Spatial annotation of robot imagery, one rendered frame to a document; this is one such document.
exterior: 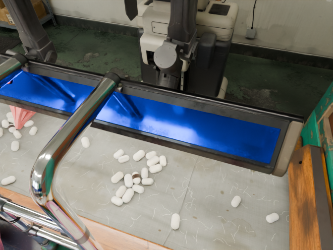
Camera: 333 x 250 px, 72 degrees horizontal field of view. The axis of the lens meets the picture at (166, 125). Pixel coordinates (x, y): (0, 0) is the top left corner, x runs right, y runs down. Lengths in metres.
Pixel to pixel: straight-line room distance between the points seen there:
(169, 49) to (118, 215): 0.42
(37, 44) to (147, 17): 0.48
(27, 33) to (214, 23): 0.85
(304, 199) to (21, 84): 0.57
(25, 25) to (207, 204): 0.68
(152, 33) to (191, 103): 0.84
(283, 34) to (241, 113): 2.31
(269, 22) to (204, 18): 1.30
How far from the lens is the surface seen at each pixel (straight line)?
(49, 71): 0.38
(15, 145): 0.81
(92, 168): 0.69
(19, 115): 0.83
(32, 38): 0.80
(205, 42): 1.18
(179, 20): 0.60
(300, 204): 0.58
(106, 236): 0.57
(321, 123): 0.71
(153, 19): 1.07
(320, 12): 2.53
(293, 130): 0.30
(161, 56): 0.57
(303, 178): 0.61
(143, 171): 0.63
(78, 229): 0.34
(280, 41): 2.60
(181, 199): 0.61
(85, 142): 0.72
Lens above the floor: 1.30
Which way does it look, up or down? 48 degrees down
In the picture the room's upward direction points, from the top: straight up
